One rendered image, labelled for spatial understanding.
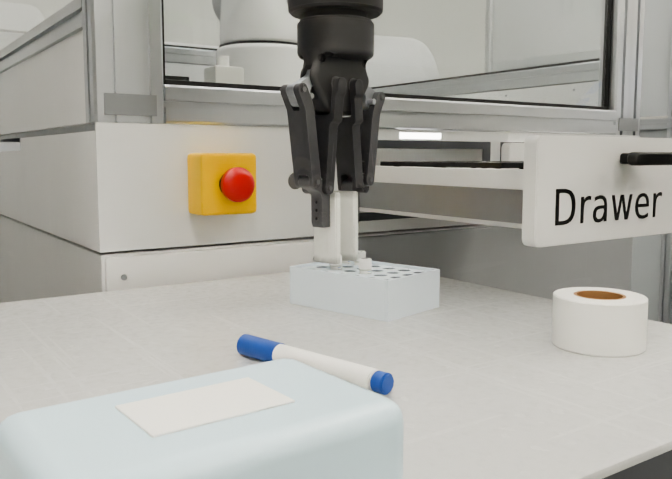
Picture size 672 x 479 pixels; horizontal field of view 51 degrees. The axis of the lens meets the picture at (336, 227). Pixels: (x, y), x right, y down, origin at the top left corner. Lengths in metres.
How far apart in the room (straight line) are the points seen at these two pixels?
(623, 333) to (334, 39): 0.35
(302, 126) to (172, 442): 0.43
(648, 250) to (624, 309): 2.35
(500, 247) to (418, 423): 0.80
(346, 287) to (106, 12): 0.41
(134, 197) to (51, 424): 0.55
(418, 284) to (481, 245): 0.49
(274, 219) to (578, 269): 0.64
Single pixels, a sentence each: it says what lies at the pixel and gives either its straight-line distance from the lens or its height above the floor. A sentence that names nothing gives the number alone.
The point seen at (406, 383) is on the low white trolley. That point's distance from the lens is 0.48.
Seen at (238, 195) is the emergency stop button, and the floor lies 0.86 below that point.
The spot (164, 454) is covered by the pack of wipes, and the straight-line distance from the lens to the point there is 0.27.
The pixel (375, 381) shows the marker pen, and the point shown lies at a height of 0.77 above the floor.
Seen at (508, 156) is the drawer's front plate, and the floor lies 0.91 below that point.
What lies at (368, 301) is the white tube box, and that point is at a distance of 0.65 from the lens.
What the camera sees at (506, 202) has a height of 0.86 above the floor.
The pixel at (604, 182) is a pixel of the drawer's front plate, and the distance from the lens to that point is 0.80.
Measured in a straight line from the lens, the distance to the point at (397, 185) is 0.90.
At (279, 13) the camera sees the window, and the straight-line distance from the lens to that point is 0.96.
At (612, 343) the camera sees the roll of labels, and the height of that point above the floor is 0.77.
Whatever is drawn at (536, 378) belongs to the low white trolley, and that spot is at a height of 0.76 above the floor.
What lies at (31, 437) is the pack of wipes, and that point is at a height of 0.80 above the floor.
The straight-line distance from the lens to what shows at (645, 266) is 2.92.
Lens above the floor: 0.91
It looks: 6 degrees down
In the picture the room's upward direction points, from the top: straight up
